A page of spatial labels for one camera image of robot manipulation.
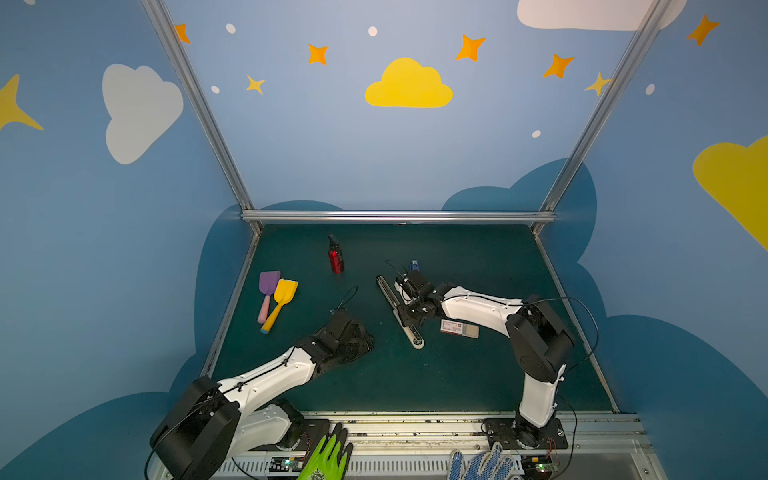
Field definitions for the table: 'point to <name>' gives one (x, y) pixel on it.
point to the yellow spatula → (282, 292)
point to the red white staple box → (469, 330)
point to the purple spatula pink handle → (267, 285)
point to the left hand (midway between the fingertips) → (378, 344)
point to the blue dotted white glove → (491, 465)
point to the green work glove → (330, 457)
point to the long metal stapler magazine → (410, 331)
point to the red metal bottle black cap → (335, 255)
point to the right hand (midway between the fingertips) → (406, 311)
